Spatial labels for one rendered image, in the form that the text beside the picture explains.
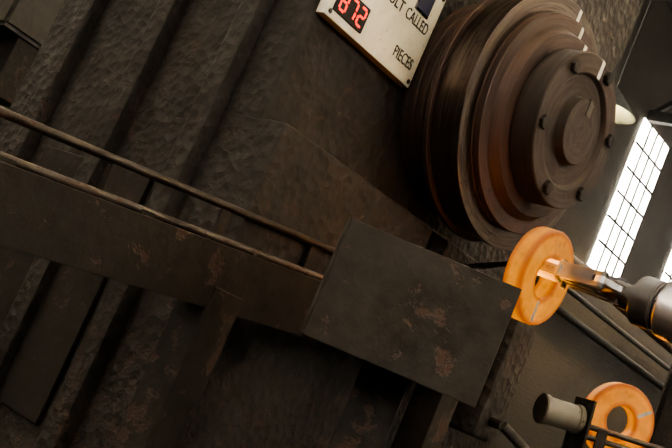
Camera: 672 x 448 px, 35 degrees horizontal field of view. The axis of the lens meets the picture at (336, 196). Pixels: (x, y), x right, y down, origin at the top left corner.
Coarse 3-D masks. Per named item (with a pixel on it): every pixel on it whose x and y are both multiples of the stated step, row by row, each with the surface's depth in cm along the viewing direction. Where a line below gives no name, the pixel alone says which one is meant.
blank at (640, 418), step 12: (612, 384) 211; (624, 384) 212; (588, 396) 212; (600, 396) 210; (612, 396) 211; (624, 396) 211; (636, 396) 212; (600, 408) 210; (612, 408) 210; (624, 408) 214; (636, 408) 212; (648, 408) 213; (600, 420) 210; (636, 420) 212; (648, 420) 212; (624, 432) 213; (636, 432) 212; (648, 432) 212; (588, 444) 211; (624, 444) 211
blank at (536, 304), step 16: (528, 240) 160; (544, 240) 160; (560, 240) 164; (512, 256) 160; (528, 256) 158; (544, 256) 161; (560, 256) 165; (512, 272) 159; (528, 272) 159; (528, 288) 160; (544, 288) 167; (560, 288) 167; (528, 304) 161; (544, 304) 165; (528, 320) 163; (544, 320) 166
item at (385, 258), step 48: (384, 240) 116; (336, 288) 115; (384, 288) 115; (432, 288) 114; (480, 288) 114; (336, 336) 114; (384, 336) 114; (432, 336) 113; (480, 336) 113; (384, 384) 125; (432, 384) 112; (480, 384) 112; (336, 432) 124; (384, 432) 124
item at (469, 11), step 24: (456, 24) 186; (432, 48) 184; (432, 72) 182; (408, 96) 184; (432, 96) 177; (408, 120) 184; (408, 144) 186; (408, 168) 189; (432, 192) 182; (480, 240) 197
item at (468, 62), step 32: (512, 0) 183; (544, 0) 184; (480, 32) 177; (448, 64) 177; (480, 64) 174; (448, 96) 176; (448, 128) 176; (448, 160) 177; (448, 192) 181; (480, 224) 184
